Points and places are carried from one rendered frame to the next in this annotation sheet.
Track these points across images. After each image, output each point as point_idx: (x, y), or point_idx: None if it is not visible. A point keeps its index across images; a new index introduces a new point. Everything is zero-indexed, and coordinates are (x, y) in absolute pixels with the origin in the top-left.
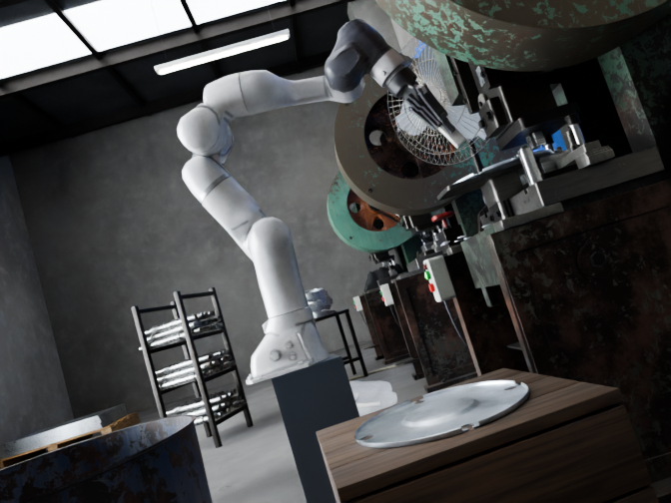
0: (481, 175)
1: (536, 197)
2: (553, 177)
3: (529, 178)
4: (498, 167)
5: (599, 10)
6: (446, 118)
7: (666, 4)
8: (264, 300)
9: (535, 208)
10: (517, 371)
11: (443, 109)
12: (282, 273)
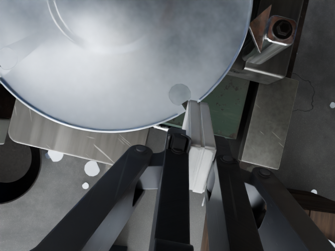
0: (165, 85)
1: (263, 79)
2: (292, 46)
3: (262, 61)
4: (212, 65)
5: None
6: (235, 163)
7: None
8: None
9: (243, 77)
10: (266, 206)
11: (286, 192)
12: None
